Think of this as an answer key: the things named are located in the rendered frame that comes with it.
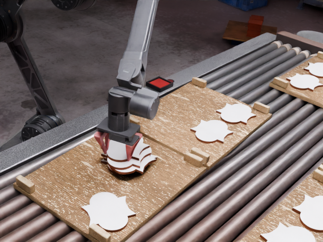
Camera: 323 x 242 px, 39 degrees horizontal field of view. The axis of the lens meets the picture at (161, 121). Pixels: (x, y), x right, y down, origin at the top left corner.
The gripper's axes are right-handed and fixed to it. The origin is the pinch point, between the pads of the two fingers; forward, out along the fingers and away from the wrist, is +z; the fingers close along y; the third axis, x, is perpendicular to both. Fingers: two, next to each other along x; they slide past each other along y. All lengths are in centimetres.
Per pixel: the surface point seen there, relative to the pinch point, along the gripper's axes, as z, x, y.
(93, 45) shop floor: 94, 266, -154
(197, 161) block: 3.2, 11.6, 19.9
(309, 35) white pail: 59, 313, 32
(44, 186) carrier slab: 5.9, -14.7, -14.0
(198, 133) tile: 4.1, 27.3, 15.3
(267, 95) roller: 6, 69, 30
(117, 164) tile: 1.1, -3.2, 1.4
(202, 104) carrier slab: 4.5, 47.0, 10.3
